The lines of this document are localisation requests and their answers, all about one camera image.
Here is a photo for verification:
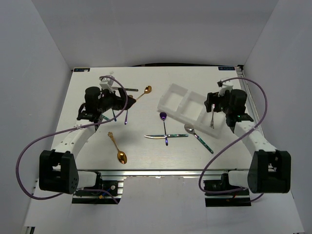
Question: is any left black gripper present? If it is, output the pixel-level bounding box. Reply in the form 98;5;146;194
97;87;136;113

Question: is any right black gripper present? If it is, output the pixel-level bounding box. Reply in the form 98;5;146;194
203;90;232;115

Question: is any silver knife dark patterned handle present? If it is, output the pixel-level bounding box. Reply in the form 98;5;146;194
125;88;139;92

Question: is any silver knife green patterned handle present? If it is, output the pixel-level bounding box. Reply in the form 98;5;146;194
144;134;189;139

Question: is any silver spoon green patterned handle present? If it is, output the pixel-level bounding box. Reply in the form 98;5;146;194
184;124;214;154

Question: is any ornate gold spoon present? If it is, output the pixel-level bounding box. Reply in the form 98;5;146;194
108;132;127;164

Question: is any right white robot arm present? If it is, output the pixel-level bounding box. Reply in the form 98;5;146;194
204;89;291;195

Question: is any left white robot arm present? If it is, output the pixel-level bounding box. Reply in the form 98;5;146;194
39;87;136;195

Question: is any long gold spoon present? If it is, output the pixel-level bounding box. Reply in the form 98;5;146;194
136;85;152;101

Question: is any dark blue purple spoon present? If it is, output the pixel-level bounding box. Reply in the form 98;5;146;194
159;112;169;146

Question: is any blue label sticker right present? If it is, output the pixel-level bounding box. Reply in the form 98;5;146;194
218;66;235;71

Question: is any blue label sticker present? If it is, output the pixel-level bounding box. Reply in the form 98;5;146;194
218;66;235;71
73;68;90;72

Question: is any white three-compartment tray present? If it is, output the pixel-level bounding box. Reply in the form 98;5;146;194
157;83;225;138

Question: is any blue label sticker left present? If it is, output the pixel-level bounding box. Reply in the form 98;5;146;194
73;68;90;72

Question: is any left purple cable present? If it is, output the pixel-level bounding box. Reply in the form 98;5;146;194
16;76;129;201

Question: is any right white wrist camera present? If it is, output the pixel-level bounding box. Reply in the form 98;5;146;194
217;79;233;97

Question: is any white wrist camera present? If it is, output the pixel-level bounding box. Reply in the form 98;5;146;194
99;75;114;93
217;79;233;97

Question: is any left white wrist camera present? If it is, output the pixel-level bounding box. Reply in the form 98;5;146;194
99;75;114;93

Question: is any aluminium rail right side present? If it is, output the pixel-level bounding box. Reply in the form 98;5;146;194
235;65;260;124

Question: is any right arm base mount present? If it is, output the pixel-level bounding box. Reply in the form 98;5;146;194
203;173;251;208

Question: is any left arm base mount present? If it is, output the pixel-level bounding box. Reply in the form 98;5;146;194
72;172;124;205

